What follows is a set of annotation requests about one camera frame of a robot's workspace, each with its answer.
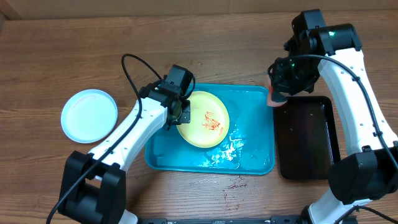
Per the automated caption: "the yellow plate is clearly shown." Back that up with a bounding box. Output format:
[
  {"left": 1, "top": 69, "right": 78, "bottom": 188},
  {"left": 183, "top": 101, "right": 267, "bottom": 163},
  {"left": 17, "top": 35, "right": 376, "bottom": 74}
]
[{"left": 177, "top": 91, "right": 229, "bottom": 148}]

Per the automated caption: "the black water tray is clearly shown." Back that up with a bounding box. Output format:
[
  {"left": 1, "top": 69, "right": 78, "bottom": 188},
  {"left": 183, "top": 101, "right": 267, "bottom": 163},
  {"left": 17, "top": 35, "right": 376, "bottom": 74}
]
[{"left": 274, "top": 96, "right": 341, "bottom": 180}]

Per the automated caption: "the pink sponge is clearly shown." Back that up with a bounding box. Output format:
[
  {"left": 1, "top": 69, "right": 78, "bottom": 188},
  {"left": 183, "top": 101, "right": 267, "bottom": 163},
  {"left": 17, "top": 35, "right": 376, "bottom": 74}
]
[{"left": 267, "top": 76, "right": 287, "bottom": 107}]

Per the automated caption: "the teal plastic tray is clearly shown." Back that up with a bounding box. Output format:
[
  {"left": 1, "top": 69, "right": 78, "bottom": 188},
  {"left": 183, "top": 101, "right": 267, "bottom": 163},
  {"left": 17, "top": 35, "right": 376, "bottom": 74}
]
[{"left": 145, "top": 83, "right": 275, "bottom": 175}]

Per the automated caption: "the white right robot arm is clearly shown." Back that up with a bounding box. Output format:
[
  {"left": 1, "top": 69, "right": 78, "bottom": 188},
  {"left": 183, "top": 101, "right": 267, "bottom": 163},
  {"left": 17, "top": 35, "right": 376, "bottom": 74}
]
[{"left": 267, "top": 9, "right": 397, "bottom": 223}]

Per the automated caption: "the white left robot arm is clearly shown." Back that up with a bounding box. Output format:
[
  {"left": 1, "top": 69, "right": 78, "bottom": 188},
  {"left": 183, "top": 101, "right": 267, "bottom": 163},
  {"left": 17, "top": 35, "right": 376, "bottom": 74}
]
[{"left": 51, "top": 65, "right": 195, "bottom": 223}]

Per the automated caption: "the light blue plate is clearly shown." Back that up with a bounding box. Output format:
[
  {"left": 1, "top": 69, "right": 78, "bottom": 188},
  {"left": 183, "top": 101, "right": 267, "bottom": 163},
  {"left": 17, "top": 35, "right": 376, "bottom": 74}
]
[{"left": 60, "top": 89, "right": 118, "bottom": 144}]

